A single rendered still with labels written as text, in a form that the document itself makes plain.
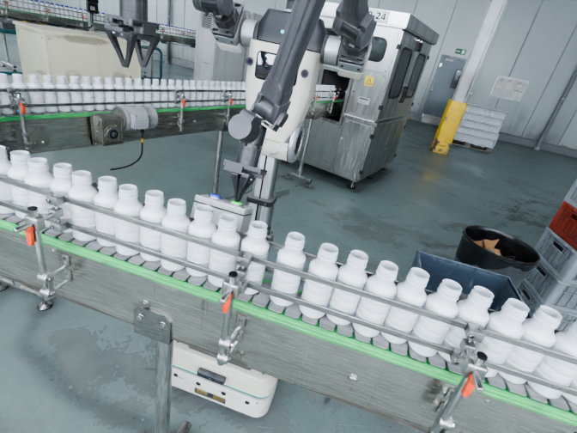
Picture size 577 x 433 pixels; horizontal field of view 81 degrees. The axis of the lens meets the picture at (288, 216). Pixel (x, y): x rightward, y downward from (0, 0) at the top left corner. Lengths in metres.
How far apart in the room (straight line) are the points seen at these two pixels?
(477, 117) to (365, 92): 6.08
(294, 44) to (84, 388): 1.65
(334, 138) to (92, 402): 3.64
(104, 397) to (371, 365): 1.35
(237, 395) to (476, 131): 9.24
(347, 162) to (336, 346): 3.77
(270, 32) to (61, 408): 1.69
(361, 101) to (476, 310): 3.71
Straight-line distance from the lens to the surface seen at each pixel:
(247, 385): 1.58
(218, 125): 2.75
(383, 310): 0.72
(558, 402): 0.90
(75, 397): 1.90
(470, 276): 1.36
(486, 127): 10.16
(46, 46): 4.50
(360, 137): 4.31
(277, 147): 1.24
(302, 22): 0.79
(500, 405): 0.85
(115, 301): 0.95
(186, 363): 1.64
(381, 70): 4.22
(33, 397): 1.95
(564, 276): 2.95
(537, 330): 0.80
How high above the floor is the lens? 1.50
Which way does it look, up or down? 26 degrees down
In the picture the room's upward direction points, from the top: 12 degrees clockwise
